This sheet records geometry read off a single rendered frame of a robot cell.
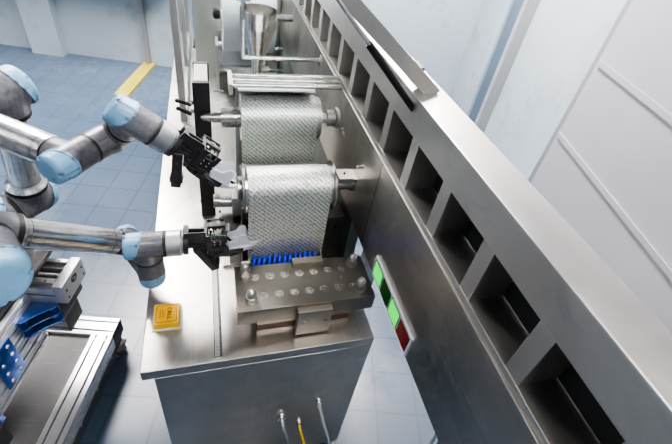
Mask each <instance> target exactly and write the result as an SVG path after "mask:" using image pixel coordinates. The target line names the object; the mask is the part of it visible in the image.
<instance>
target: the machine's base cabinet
mask: <svg viewBox="0 0 672 444"><path fill-rule="evenodd" d="M371 345H372V344H370V345H364V346H357V347H351V348H345V349H338V350H332V351H326V352H320V353H313V354H307V355H301V356H294V357H288V358H282V359H276V360H269V361H263V362H257V363H250V364H244V365H238V366H231V367H225V368H219V369H213V370H206V371H200V372H194V373H187V374H181V375H175V376H169V377H162V378H156V379H154V380H155V384H156V388H157V391H158V395H159V399H160V403H161V406H162V410H163V414H164V417H165V421H166V425H167V429H168V432H169V436H170V440H171V444H285V441H284V438H283V435H282V431H281V426H280V422H279V421H278V419H277V416H278V415H280V414H285V417H286V419H285V420H284V421H285V426H286V430H287V434H288V437H289V440H290V443H291V444H303V442H302V439H301V436H300V432H299V428H298V426H296V421H298V420H301V422H302V425H301V430H302V434H303V437H304V440H305V443H306V444H321V443H325V442H328V441H327V438H326V435H325V432H324V428H323V425H322V421H321V417H320V413H319V408H318V407H317V406H316V401H318V400H322V403H323V404H322V406H321V408H322V412H323V416H324V420H325V424H326V428H327V431H328V434H329V437H330V440H331V441H334V440H337V437H338V434H339V432H340V429H341V426H342V423H343V421H344V418H345V415H346V413H347V410H348V407H349V404H350V402H351V399H352V396H353V394H354V391H355V388H356V385H357V383H358V380H359V377H360V375H361V372H362V369H363V367H364V364H365V361H366V358H367V356H368V353H369V350H370V348H371Z"/></svg>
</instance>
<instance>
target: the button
mask: <svg viewBox="0 0 672 444"><path fill-rule="evenodd" d="M179 326H180V303H170V304H161V305H155V306H154V317H153V329H154V330H157V329H165V328H173V327H179Z"/></svg>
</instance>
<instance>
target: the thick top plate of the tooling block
mask: <svg viewBox="0 0 672 444"><path fill-rule="evenodd" d="M347 258H348V257H339V258H328V259H323V264H322V265H314V266H304V267H294V268H292V263H291V262H285V263H275V264H264V265H254V266H250V269H251V276H250V277H249V278H247V279H242V278H240V277H239V269H240V267H234V285H235V298H236V311H237V323H238V325H244V324H251V323H259V322H266V321H274V320H281V319H289V318H296V315H297V308H299V307H307V306H315V305H323V304H332V307H333V311H332V313H334V312H342V311H349V310H357V309H364V308H371V307H372V305H373V302H374V299H375V293H374V290H373V288H372V285H371V283H370V280H369V277H368V275H367V272H366V269H365V267H364V264H363V262H362V259H361V256H357V266H356V267H354V268H349V267H347V266H346V264H345V262H346V260H347ZM359 277H364V278H365V279H366V286H365V287H366V289H365V291H364V292H362V293H359V292H356V291H355V290H354V284H355V283H356V280H357V279H358V278H359ZM249 289H254V290H255V291H256V293H257V295H258V302H257V304H256V305H254V306H248V305H247V304H246V303H245V296H246V294H247V291H248V290H249Z"/></svg>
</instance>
